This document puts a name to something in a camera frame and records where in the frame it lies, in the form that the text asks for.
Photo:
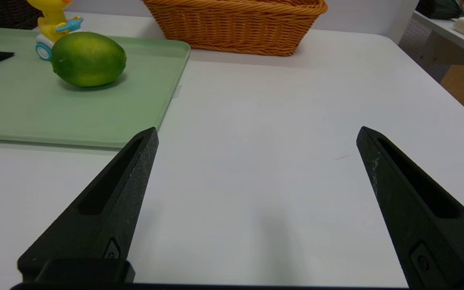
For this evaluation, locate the orange wicker basket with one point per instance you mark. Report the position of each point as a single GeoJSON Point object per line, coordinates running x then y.
{"type": "Point", "coordinates": [236, 28]}

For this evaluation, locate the yellow duck toy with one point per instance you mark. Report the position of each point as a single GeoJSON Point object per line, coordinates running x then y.
{"type": "Point", "coordinates": [50, 22]}

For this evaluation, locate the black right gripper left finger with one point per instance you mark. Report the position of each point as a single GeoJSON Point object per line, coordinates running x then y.
{"type": "Point", "coordinates": [107, 217]}

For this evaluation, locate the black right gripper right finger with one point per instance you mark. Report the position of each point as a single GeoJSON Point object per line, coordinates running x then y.
{"type": "Point", "coordinates": [413, 225]}

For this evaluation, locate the green lime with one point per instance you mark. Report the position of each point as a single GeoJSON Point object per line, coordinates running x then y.
{"type": "Point", "coordinates": [89, 60]}

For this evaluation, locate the light green plastic tray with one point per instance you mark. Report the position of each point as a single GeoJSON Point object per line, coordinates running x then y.
{"type": "Point", "coordinates": [34, 112]}

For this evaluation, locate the white side table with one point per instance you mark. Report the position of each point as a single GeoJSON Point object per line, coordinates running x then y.
{"type": "Point", "coordinates": [449, 38]}

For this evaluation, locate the dark brown wicker basket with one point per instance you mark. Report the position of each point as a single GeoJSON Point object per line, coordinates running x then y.
{"type": "Point", "coordinates": [2, 14]}

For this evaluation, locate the dark green object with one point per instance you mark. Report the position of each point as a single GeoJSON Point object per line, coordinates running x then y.
{"type": "Point", "coordinates": [437, 9]}

